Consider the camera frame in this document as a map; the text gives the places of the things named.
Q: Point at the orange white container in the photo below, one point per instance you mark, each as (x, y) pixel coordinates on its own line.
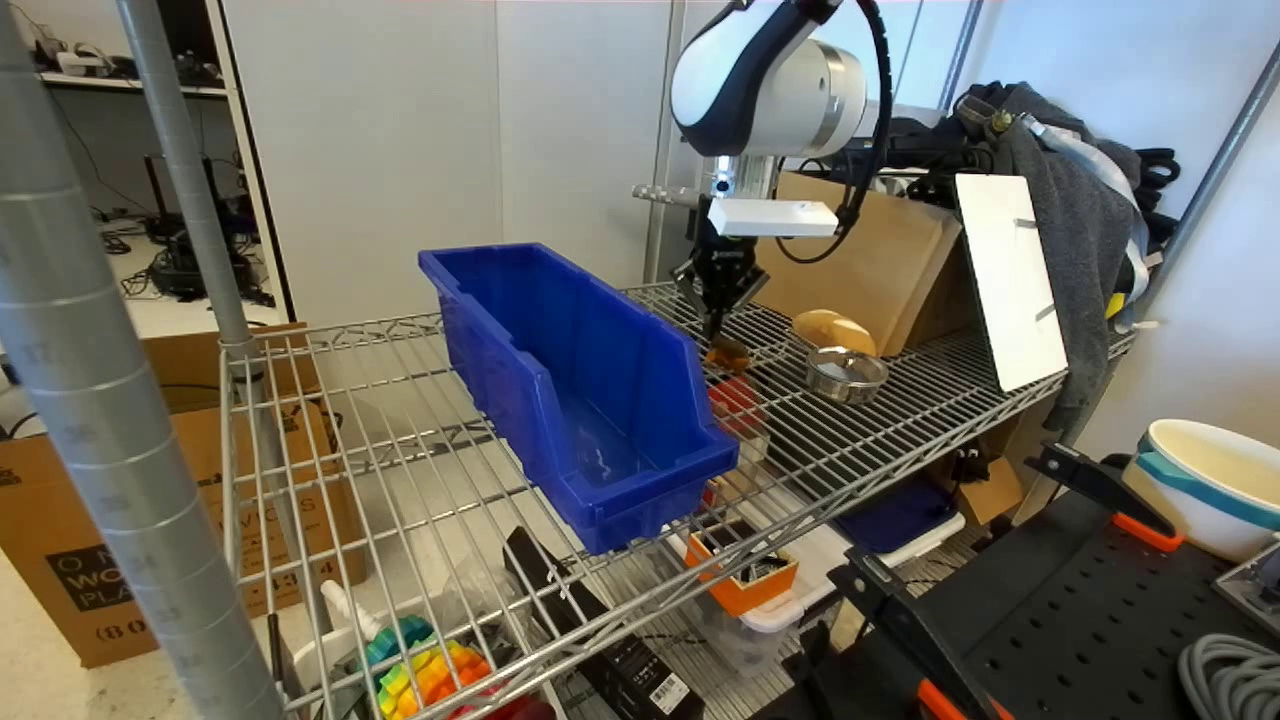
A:
(747, 582)

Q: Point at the blue plastic storage bin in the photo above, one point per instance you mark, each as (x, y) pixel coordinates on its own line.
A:
(586, 403)

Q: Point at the tan bread toy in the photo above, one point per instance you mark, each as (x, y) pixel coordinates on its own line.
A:
(833, 329)

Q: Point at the small brown bear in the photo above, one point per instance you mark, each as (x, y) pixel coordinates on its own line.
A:
(731, 355)

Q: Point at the white flat board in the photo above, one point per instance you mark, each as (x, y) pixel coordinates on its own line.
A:
(1011, 283)

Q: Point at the grey cloth jacket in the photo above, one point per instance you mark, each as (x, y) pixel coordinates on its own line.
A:
(1074, 203)

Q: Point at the black flat device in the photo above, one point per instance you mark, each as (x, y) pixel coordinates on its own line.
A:
(607, 643)

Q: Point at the rainbow stacking toy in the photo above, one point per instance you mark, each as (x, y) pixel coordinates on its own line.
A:
(425, 673)

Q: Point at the dark blue box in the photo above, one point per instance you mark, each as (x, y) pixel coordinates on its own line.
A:
(907, 514)

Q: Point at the small steel cup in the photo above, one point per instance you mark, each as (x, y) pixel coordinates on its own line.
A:
(846, 374)

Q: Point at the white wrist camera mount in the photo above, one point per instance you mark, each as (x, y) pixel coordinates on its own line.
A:
(773, 217)

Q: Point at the small cardboard box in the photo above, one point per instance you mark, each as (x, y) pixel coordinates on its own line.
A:
(989, 488)

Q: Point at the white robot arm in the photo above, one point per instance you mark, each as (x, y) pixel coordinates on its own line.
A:
(792, 94)

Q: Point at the large cardboard box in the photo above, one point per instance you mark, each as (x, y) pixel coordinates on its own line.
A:
(82, 534)

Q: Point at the thick grey metal pole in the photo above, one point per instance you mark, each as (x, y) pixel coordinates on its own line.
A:
(95, 403)

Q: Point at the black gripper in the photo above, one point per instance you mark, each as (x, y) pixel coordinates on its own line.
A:
(727, 260)

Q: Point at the black orange bar clamp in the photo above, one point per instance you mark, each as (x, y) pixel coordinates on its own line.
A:
(1107, 502)
(923, 643)

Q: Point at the white bowl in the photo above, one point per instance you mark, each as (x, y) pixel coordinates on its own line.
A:
(1219, 483)

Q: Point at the white shelving unit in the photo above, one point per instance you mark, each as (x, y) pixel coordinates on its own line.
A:
(160, 174)

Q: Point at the thin grey metal pole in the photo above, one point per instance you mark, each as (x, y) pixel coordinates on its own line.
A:
(180, 163)

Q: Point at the black pegboard table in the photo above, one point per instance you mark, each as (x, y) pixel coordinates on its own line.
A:
(1064, 625)

